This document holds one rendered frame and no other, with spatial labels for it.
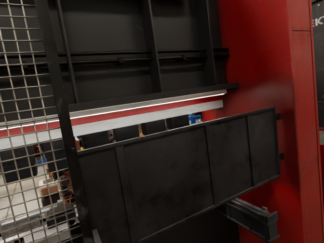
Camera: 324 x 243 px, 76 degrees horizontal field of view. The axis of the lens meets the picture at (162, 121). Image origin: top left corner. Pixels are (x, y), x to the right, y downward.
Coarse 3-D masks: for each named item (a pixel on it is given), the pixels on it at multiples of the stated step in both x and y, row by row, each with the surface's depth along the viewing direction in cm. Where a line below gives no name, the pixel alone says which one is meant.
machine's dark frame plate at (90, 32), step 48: (0, 0) 95; (48, 0) 104; (96, 0) 114; (144, 0) 120; (192, 0) 144; (0, 48) 96; (96, 48) 115; (144, 48) 128; (192, 48) 145; (96, 96) 116; (144, 96) 116
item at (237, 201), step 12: (228, 204) 117; (240, 204) 111; (252, 204) 110; (228, 216) 119; (240, 216) 112; (252, 216) 103; (264, 216) 96; (276, 216) 98; (252, 228) 105; (264, 228) 97; (276, 228) 99; (264, 240) 99
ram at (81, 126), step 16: (208, 96) 160; (112, 112) 126; (128, 112) 131; (144, 112) 136; (160, 112) 141; (176, 112) 147; (192, 112) 154; (16, 128) 104; (32, 128) 107; (80, 128) 118; (96, 128) 122; (112, 128) 127; (0, 144) 102; (16, 144) 104
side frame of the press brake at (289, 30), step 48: (240, 0) 137; (288, 0) 112; (240, 48) 143; (288, 48) 115; (240, 96) 151; (288, 96) 120; (288, 144) 125; (288, 192) 131; (240, 240) 178; (288, 240) 137
